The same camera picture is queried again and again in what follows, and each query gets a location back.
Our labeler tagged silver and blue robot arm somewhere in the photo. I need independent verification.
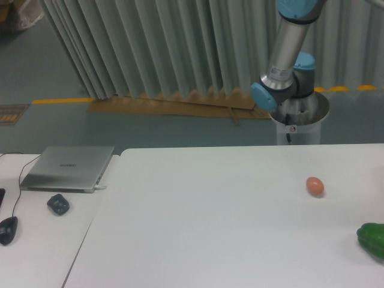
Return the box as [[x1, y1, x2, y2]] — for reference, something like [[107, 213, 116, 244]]
[[251, 1, 383, 111]]

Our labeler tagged brown cardboard sheet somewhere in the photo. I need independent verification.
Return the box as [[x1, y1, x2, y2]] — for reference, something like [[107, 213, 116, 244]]
[[88, 88, 270, 125]]

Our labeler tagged white usb plug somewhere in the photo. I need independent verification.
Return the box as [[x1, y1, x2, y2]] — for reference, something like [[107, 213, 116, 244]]
[[94, 185, 107, 190]]

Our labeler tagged pale green folding curtain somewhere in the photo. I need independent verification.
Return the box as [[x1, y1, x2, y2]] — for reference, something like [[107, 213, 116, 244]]
[[40, 1, 383, 100]]

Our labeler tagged silver closed laptop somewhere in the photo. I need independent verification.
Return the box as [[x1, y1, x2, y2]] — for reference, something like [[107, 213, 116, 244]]
[[20, 146, 115, 193]]

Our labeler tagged brown egg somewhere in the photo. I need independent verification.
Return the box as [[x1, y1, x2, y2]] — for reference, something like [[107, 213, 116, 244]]
[[306, 176, 325, 197]]

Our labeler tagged small black controller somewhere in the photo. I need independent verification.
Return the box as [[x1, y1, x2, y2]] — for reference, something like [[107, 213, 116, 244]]
[[47, 194, 70, 216]]

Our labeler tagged black keyboard edge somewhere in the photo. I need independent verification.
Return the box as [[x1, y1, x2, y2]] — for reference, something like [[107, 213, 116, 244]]
[[0, 188, 5, 207]]

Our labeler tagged green bell pepper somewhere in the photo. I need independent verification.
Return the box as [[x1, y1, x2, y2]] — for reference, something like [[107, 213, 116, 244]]
[[356, 223, 383, 259]]

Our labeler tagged black computer mouse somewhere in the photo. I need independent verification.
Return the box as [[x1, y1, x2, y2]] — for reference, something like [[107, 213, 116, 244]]
[[0, 216, 19, 246]]

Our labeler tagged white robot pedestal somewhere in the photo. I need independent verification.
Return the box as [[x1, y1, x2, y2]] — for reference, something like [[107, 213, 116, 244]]
[[269, 92, 330, 145]]

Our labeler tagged black mouse cable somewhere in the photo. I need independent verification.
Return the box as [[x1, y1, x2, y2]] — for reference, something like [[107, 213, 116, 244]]
[[0, 152, 44, 218]]

